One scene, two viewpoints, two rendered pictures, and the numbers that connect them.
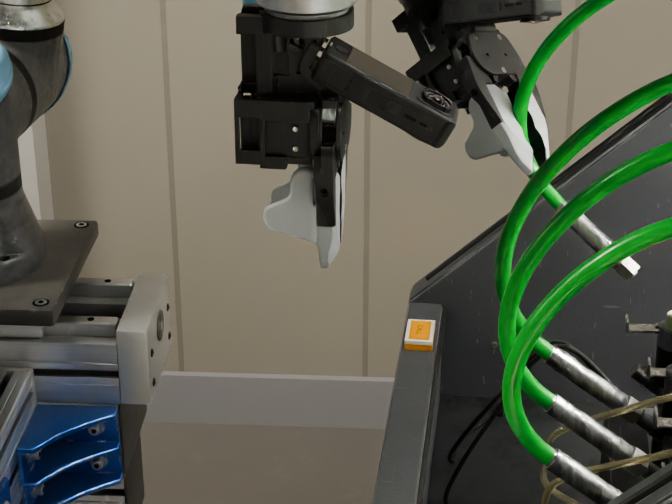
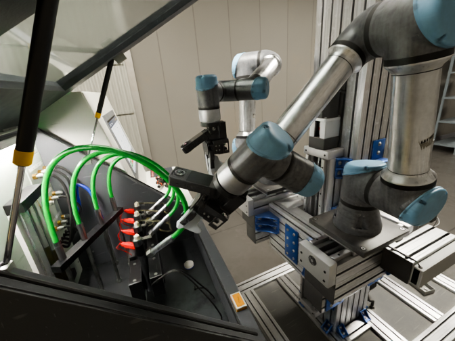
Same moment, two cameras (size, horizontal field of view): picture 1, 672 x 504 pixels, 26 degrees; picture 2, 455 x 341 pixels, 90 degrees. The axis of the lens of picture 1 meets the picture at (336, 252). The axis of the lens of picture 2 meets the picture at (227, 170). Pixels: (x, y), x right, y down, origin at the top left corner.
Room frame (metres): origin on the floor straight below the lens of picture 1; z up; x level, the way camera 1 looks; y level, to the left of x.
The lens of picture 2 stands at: (1.81, -0.30, 1.52)
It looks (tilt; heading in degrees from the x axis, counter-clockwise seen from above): 20 degrees down; 153
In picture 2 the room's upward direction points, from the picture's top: 5 degrees counter-clockwise
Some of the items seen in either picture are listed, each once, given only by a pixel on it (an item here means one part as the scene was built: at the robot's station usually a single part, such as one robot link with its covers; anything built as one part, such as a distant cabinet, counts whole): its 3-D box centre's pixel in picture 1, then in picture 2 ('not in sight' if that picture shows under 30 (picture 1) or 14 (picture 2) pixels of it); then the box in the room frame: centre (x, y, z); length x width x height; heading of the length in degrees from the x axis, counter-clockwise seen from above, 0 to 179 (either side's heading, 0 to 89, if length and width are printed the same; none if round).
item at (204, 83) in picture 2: not in sight; (208, 92); (1.06, 0.02, 1.51); 0.09 x 0.08 x 0.11; 129
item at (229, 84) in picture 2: not in sight; (223, 91); (1.01, 0.11, 1.51); 0.11 x 0.11 x 0.08; 39
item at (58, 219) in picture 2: not in sight; (52, 197); (0.87, -0.53, 1.20); 0.13 x 0.03 x 0.31; 173
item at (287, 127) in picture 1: (297, 84); (214, 138); (1.06, 0.03, 1.35); 0.09 x 0.08 x 0.12; 83
